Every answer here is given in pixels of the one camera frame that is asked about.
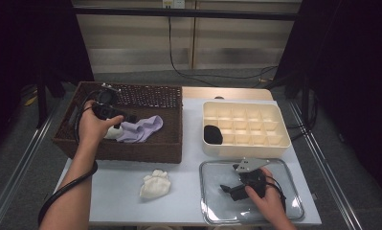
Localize light wooden board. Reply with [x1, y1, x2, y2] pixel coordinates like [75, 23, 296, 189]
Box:
[181, 86, 275, 102]

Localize black hanging wall cable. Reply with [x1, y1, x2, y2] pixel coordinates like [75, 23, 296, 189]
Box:
[168, 15, 279, 89]

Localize clear plastic lid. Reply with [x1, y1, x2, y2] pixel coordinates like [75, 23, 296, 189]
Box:
[198, 159, 306, 225]

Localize person's left hand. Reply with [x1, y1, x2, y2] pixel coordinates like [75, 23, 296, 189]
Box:
[78, 100, 124, 148]

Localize dark curtain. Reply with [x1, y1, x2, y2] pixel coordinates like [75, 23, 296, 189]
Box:
[0, 0, 96, 161]
[274, 0, 382, 205]

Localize lilac sock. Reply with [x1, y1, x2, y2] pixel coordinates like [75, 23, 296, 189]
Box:
[116, 114, 165, 144]

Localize person's right hand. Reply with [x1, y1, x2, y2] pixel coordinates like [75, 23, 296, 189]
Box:
[245, 168, 287, 221]

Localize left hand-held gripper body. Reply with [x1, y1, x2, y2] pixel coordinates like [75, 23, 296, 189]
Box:
[91, 82, 124, 122]

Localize black horizontal bar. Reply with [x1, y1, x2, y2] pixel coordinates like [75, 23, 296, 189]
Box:
[72, 7, 303, 22]

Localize black sock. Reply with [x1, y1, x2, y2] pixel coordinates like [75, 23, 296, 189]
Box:
[203, 125, 224, 146]

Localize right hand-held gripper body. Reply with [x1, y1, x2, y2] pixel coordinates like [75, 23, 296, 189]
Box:
[232, 156, 271, 199]

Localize brown wicker basket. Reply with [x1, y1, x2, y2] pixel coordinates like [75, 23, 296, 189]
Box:
[52, 80, 184, 164]

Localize white wall socket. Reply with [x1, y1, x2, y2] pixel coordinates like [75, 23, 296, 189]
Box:
[162, 0, 187, 10]

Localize black floor cables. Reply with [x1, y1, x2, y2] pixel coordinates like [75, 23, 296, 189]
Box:
[285, 89, 319, 142]

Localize cream divided organizer box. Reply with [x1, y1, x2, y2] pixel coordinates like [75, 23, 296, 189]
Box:
[201, 102, 293, 160]

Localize metal floor rail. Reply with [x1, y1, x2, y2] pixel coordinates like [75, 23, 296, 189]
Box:
[0, 102, 63, 230]
[288, 100, 365, 230]

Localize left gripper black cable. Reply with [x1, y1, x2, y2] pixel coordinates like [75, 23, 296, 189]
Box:
[37, 89, 107, 226]

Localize black metal stand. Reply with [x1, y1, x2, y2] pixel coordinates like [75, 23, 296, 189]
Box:
[34, 73, 67, 129]

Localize small yellow object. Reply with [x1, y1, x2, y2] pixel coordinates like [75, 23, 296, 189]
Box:
[23, 95, 38, 107]

